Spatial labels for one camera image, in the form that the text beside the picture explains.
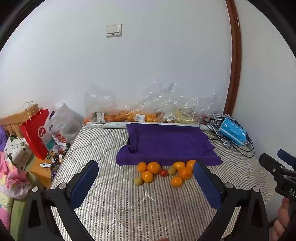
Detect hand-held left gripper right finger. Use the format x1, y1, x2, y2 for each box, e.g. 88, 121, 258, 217
193, 160, 270, 241

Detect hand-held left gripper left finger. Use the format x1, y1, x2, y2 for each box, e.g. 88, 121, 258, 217
23, 160, 100, 241

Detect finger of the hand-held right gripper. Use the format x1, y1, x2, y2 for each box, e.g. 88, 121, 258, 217
277, 149, 296, 167
259, 153, 287, 177

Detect person's right hand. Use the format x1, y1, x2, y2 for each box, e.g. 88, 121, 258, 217
269, 198, 291, 241

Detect wooden bedside table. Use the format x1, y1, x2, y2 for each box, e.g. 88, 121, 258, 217
30, 148, 60, 189

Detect blue tissue box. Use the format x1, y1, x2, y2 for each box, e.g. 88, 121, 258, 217
219, 117, 248, 146

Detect purple towel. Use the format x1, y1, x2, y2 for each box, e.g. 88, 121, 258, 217
116, 123, 223, 167

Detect white printed roll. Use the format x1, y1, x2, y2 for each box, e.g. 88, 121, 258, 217
86, 122, 210, 131

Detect white plastic bag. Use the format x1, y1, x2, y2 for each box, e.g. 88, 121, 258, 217
44, 102, 84, 153

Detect red paper bag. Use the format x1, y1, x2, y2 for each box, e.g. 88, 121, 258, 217
19, 101, 50, 160

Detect green cloth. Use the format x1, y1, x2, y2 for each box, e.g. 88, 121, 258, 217
9, 173, 41, 240

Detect clear plastic bag of oranges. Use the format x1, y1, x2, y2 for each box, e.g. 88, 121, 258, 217
84, 86, 117, 123
116, 87, 162, 123

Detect clear plastic bag of bananas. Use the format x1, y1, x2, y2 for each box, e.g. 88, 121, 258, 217
159, 82, 204, 124

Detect pink blanket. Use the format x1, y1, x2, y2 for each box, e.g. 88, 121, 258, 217
0, 151, 31, 200

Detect white floral cloth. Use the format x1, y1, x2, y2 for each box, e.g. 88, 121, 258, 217
3, 135, 35, 172

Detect purple cloth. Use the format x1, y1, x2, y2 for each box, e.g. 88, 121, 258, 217
0, 125, 8, 151

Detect wooden headboard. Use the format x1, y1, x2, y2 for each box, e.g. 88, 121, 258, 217
0, 104, 40, 139

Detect tangled black cables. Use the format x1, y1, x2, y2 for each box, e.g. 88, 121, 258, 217
202, 115, 255, 158

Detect brown wooden door frame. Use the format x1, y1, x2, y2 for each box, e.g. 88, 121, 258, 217
225, 0, 242, 116

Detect white wall switch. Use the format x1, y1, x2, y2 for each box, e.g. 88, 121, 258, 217
106, 23, 122, 38

